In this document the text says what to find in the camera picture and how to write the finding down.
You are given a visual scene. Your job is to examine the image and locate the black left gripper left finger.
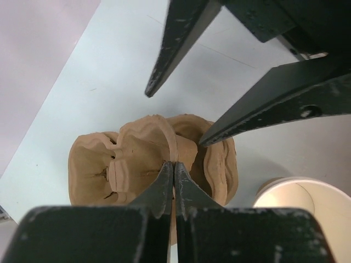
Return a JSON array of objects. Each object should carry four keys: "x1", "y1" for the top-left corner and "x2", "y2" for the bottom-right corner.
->
[{"x1": 3, "y1": 162, "x2": 174, "y2": 262}]

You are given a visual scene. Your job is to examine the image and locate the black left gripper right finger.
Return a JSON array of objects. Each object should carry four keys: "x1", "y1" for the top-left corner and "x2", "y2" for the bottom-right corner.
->
[{"x1": 174, "y1": 162, "x2": 336, "y2": 262}]

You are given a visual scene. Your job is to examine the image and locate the stack of brown paper cups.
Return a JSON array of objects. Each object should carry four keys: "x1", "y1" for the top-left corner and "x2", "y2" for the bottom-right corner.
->
[{"x1": 253, "y1": 177, "x2": 350, "y2": 213}]

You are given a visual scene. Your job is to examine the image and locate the brown pulp cup carrier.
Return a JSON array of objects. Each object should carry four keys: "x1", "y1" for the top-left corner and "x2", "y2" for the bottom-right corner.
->
[{"x1": 67, "y1": 113, "x2": 239, "y2": 244}]

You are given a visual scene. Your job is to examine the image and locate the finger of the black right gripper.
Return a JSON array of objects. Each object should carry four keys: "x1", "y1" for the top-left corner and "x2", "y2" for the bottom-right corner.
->
[{"x1": 145, "y1": 0, "x2": 222, "y2": 98}]

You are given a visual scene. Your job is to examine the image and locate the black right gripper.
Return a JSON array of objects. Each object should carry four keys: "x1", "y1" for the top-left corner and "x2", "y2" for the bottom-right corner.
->
[{"x1": 200, "y1": 0, "x2": 350, "y2": 146}]

